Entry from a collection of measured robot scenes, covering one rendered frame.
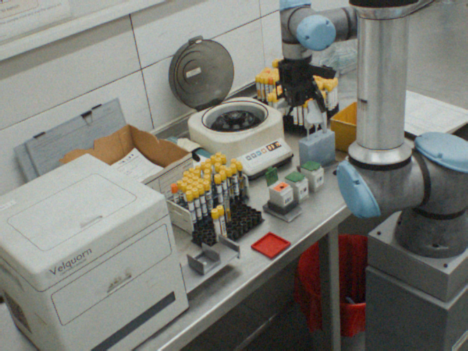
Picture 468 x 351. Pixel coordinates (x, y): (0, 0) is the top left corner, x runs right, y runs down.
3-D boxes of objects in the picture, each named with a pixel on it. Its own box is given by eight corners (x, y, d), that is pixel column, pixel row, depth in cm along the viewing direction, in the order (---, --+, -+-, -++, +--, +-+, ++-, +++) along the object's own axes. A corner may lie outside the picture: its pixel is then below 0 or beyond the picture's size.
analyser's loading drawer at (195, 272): (173, 308, 125) (168, 290, 122) (153, 294, 129) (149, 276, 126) (241, 258, 136) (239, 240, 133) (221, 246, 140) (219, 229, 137)
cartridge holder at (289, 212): (288, 223, 148) (287, 211, 146) (262, 209, 154) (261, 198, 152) (302, 212, 151) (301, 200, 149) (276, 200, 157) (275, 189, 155)
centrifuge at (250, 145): (239, 187, 164) (233, 150, 158) (184, 150, 186) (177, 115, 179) (304, 155, 175) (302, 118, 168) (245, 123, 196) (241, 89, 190)
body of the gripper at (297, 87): (276, 102, 154) (271, 58, 148) (300, 90, 158) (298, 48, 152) (295, 111, 149) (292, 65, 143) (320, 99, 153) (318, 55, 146)
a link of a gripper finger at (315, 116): (310, 139, 151) (295, 107, 151) (328, 131, 154) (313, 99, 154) (317, 136, 149) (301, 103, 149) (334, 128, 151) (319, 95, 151)
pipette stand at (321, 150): (313, 178, 164) (311, 147, 159) (296, 169, 169) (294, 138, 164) (339, 164, 168) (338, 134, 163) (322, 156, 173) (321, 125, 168)
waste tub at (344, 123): (370, 160, 168) (370, 129, 163) (329, 148, 176) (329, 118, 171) (393, 140, 176) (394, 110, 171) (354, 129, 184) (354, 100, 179)
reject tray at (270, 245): (271, 259, 137) (271, 256, 137) (251, 248, 142) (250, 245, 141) (290, 244, 141) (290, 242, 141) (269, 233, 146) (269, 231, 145)
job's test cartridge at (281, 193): (283, 214, 149) (282, 193, 146) (269, 207, 152) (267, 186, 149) (294, 206, 152) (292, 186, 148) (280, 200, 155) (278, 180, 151)
